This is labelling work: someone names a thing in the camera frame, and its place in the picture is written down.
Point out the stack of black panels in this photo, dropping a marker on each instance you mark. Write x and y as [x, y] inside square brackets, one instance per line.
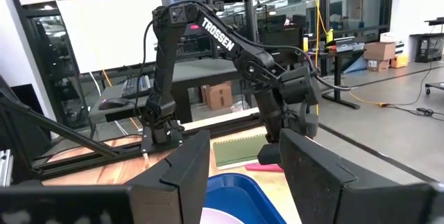
[21, 137]

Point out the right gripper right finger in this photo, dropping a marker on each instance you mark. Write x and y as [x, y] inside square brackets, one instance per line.
[312, 182]

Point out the black keyboard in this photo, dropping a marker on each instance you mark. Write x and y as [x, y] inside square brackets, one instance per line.
[135, 86]

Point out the white whiteboard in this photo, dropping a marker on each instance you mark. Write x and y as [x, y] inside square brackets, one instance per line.
[111, 33]

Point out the yellow bottle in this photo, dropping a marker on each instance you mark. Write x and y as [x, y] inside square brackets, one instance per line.
[329, 36]

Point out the white box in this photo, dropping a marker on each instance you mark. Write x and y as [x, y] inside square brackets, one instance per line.
[392, 37]

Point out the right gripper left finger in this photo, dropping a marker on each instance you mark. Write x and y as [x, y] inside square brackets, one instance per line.
[187, 182]

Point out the yellow box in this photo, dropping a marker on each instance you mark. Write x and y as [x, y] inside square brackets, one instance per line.
[399, 61]

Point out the green mat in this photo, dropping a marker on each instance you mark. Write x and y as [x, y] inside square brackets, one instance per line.
[239, 149]

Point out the black computer mouse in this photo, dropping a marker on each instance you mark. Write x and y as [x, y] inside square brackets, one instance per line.
[113, 103]

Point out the small brown cardboard box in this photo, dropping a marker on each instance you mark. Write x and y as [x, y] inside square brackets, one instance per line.
[378, 65]

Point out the silver aluminium extrusion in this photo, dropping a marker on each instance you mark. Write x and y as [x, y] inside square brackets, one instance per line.
[5, 166]

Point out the grey desk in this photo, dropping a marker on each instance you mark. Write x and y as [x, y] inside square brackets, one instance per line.
[204, 69]

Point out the pink plastic cutlery piece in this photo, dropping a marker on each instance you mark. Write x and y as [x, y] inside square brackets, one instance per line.
[263, 167]

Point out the black diagonal frame strut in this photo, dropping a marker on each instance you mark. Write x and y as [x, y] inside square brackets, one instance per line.
[69, 134]

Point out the white round plate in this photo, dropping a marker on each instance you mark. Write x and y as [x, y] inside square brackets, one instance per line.
[218, 217]

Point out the black wheeled cart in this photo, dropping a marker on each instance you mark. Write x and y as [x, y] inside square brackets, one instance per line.
[435, 85]

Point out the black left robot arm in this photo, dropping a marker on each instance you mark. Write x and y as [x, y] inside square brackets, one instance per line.
[218, 36]

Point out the black standing desk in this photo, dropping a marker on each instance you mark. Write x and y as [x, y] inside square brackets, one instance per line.
[337, 78]

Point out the black table frame rail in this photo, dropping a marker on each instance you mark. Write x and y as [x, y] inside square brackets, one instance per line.
[225, 127]

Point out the blue plastic tray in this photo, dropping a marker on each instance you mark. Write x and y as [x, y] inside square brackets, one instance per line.
[236, 193]

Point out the large brown cardboard box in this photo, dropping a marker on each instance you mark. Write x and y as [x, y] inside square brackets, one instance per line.
[379, 50]

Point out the black cabinet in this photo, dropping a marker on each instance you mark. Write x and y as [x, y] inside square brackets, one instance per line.
[428, 47]

